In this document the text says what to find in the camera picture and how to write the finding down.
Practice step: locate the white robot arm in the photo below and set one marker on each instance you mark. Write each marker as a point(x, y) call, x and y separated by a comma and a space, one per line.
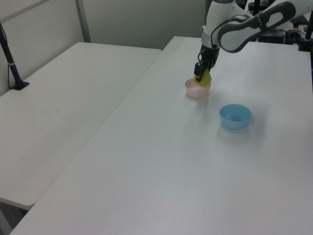
point(234, 39)

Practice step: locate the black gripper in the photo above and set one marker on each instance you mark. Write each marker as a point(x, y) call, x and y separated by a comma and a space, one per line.
point(209, 55)

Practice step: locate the black background equipment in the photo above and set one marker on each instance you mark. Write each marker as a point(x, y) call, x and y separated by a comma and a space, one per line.
point(278, 36)

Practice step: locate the black clamp stand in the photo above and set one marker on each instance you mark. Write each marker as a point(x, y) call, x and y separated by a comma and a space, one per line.
point(308, 31)

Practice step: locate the pink plastic bowl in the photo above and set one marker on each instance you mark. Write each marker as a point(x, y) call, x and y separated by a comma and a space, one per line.
point(195, 91)

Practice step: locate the white side table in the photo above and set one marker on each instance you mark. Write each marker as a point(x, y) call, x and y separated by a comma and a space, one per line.
point(61, 110)

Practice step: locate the green pear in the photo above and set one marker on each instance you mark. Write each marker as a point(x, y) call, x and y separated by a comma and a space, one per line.
point(206, 79)

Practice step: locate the blue plastic bowl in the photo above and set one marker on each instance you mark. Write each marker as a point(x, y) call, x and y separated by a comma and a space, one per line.
point(234, 118)

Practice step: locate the grey partition post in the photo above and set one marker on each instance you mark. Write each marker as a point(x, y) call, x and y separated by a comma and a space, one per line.
point(83, 22)

